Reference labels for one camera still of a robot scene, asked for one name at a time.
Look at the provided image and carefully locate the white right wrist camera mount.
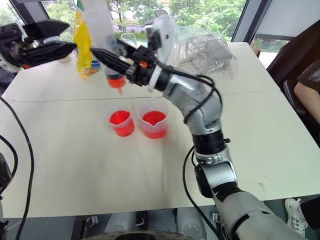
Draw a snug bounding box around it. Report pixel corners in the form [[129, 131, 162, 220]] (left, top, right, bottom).
[[145, 14, 176, 94]]

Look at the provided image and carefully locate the empty clear glass cup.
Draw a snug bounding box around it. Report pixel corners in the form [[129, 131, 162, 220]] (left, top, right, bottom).
[[120, 32, 138, 50]]

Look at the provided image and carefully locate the blue round container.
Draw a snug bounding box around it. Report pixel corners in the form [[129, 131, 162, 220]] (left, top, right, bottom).
[[88, 59, 103, 76]]

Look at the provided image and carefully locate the yellow plastic bag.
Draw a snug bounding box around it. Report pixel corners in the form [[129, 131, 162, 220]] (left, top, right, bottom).
[[71, 0, 95, 81]]

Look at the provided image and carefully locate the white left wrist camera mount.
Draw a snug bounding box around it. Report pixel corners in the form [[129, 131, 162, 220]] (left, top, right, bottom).
[[0, 52, 22, 74]]

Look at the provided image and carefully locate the small white cup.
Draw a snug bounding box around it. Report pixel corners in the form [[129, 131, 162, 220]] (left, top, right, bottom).
[[59, 48, 79, 65]]

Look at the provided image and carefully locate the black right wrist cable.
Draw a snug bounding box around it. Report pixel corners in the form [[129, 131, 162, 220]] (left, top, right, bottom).
[[154, 61, 223, 125]]

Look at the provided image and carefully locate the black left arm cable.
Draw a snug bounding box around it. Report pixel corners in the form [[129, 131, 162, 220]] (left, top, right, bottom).
[[0, 95, 35, 240]]

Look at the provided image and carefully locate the white sneaker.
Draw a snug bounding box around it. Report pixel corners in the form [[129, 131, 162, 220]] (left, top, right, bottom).
[[284, 198, 309, 238]]

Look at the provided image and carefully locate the dark window frame post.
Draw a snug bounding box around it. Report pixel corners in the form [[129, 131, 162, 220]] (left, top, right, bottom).
[[9, 0, 52, 26], [230, 0, 266, 44]]

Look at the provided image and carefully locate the seated person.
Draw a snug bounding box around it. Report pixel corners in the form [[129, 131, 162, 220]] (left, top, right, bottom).
[[265, 24, 320, 151]]

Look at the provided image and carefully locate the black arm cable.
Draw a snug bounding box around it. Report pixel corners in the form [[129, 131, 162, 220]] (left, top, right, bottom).
[[182, 146, 227, 240], [0, 95, 35, 240]]

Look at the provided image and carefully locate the clear cup of red liquid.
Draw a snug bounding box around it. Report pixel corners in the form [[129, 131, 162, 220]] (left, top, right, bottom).
[[107, 106, 136, 138], [136, 104, 169, 140]]

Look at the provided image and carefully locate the black right arm lower cable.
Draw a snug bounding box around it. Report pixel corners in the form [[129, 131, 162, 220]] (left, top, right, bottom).
[[182, 146, 227, 240]]

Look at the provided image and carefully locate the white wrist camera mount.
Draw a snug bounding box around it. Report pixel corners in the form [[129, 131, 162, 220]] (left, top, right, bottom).
[[145, 14, 176, 94], [0, 52, 22, 74]]

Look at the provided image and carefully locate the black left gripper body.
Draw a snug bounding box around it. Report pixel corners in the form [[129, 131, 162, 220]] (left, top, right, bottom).
[[0, 23, 29, 68]]

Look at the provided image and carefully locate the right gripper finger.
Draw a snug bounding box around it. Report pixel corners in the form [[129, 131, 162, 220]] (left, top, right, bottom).
[[89, 48, 133, 77], [115, 38, 141, 60]]

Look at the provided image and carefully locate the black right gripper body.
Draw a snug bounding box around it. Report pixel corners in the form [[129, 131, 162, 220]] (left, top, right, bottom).
[[124, 45, 158, 88]]

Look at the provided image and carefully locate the clear syringe with red tip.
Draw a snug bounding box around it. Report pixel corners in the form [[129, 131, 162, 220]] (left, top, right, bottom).
[[81, 0, 127, 96]]

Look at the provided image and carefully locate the dark brown shirt sleeve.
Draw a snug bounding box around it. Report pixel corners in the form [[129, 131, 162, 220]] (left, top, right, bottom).
[[296, 59, 320, 85]]

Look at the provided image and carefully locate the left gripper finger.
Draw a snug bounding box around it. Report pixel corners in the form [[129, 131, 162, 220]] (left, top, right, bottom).
[[20, 40, 78, 68], [22, 20, 71, 41]]

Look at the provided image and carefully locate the clear plastic packaging pile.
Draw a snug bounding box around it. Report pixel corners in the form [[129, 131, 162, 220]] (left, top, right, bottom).
[[172, 24, 238, 81]]

